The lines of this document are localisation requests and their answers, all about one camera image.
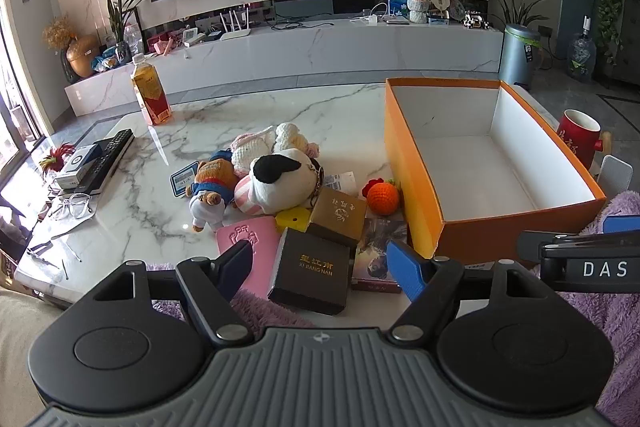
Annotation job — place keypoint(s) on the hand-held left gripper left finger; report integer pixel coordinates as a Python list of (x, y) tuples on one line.
[(236, 263)]

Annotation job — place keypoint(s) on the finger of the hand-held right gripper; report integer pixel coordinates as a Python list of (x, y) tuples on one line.
[(545, 244), (622, 224)]

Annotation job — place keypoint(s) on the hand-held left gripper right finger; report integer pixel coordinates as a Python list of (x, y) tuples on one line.
[(404, 269)]

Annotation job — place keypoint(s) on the pink embossed card holder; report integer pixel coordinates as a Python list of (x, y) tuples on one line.
[(255, 242)]

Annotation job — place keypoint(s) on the dark picture card box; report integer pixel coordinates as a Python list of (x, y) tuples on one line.
[(377, 242)]

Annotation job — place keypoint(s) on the yellow round case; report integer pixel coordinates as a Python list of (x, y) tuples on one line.
[(292, 219)]

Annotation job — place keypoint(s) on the dark brown box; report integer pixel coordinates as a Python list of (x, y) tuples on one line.
[(310, 274)]

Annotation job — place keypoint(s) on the orange crochet ball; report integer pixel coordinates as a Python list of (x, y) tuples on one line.
[(384, 197)]

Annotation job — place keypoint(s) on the brown plush bear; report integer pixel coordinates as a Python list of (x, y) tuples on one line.
[(212, 187)]

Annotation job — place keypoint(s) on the orange cardboard box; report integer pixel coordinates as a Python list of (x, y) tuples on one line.
[(415, 187)]

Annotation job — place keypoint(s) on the golden brown gift box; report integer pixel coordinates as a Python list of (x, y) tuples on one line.
[(337, 214)]

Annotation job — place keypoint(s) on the white plush dog striped belly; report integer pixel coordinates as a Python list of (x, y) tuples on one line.
[(280, 187)]

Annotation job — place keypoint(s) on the white crochet rabbit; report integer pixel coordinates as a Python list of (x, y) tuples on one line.
[(255, 149)]

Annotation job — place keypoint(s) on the purple fluffy blanket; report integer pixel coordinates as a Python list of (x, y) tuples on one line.
[(625, 332)]

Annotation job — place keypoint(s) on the blue framed card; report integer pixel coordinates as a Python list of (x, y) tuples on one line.
[(182, 182)]

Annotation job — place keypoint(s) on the white paper tag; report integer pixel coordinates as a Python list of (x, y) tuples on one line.
[(342, 182)]

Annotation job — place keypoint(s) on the black remote control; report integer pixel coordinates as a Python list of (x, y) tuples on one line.
[(107, 159)]

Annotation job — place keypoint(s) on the dark grey cabinet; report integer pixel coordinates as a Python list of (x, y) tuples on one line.
[(627, 57)]

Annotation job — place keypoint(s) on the clear water jug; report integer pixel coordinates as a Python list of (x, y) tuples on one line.
[(582, 54)]

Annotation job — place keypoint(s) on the amber tea bottle red label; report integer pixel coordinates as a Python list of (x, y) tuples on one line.
[(150, 99)]

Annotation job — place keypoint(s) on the white and blue box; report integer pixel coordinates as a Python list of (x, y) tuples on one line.
[(77, 164)]

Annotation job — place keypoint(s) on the grey pedal trash can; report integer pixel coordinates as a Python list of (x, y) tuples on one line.
[(517, 57)]

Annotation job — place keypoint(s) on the red feather toy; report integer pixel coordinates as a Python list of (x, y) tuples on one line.
[(55, 159)]

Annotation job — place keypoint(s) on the white marble television cabinet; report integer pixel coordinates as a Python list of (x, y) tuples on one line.
[(350, 52)]

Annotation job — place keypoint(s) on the white router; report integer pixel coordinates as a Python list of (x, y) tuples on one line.
[(237, 32)]

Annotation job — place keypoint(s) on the black and white cow toy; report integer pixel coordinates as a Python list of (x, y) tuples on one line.
[(475, 22)]

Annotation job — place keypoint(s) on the long leaf potted plant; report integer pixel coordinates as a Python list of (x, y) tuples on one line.
[(520, 9)]

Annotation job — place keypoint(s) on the golden vase dried flowers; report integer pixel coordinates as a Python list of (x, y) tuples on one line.
[(82, 54)]

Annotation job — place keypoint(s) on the teddy bear in knitted pot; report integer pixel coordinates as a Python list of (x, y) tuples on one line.
[(416, 4)]

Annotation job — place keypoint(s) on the potted plant in blue vase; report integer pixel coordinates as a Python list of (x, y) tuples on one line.
[(121, 22)]

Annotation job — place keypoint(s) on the clear frame glasses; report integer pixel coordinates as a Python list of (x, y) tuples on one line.
[(75, 203)]

